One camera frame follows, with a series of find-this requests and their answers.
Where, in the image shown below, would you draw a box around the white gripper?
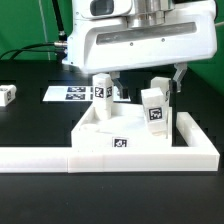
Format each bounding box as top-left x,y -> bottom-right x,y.
78,0 -> 218,100

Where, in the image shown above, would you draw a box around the white square tabletop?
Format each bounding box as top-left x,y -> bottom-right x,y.
71,103 -> 172,149

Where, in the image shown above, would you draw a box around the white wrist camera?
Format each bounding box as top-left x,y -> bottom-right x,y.
81,0 -> 133,19

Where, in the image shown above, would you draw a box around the black cables at base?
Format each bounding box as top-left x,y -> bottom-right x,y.
0,0 -> 68,62

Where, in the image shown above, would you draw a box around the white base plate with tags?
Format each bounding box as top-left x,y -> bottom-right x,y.
43,86 -> 130,102

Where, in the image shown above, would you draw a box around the white L-shaped obstacle wall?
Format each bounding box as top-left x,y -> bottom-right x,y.
0,112 -> 220,173

